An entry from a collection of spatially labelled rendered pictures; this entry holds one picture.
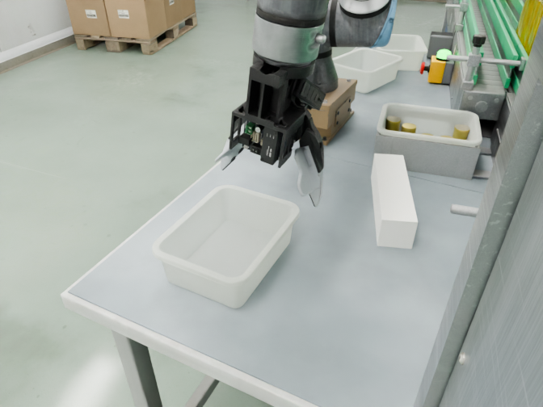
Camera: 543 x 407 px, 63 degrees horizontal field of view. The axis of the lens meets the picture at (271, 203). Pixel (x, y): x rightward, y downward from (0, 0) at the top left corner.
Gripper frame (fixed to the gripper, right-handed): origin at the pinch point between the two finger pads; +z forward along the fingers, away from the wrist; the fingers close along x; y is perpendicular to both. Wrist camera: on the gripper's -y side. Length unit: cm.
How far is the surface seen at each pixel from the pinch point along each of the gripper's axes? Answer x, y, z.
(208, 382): -11, -6, 75
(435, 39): 8, -131, 10
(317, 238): 6.6, -12.0, 17.0
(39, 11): -342, -254, 110
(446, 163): 24, -45, 11
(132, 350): -15.7, 14.6, 35.3
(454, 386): 26.6, 25.4, -8.5
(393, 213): 17.4, -17.3, 9.4
